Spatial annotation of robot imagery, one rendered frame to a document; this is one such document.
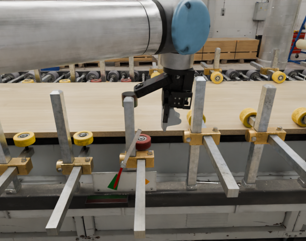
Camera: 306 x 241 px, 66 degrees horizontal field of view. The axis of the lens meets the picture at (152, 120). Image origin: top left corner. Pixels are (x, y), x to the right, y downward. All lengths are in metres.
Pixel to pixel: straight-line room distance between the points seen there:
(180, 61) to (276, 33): 4.00
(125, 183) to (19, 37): 0.78
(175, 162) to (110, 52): 0.92
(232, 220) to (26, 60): 1.48
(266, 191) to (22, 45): 1.02
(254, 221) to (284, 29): 3.48
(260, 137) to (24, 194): 0.97
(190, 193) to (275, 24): 3.85
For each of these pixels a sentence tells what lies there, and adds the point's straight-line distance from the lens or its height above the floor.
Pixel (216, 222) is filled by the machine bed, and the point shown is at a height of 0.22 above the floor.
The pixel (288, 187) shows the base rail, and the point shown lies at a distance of 1.20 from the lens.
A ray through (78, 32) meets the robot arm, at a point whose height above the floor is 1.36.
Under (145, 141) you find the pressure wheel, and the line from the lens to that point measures 0.95.
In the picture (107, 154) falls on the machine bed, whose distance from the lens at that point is 1.20.
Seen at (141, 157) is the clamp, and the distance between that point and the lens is 0.92.
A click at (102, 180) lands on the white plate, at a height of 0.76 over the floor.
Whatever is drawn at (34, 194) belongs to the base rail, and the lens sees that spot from 1.12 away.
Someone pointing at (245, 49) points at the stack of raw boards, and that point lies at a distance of 7.57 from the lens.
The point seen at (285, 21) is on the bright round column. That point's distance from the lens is 4.57.
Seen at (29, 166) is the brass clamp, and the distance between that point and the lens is 1.08.
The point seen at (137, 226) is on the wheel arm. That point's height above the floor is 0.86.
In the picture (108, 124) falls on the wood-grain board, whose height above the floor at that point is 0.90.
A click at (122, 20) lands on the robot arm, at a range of 0.36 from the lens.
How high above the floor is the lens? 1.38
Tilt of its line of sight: 25 degrees down
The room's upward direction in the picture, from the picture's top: straight up
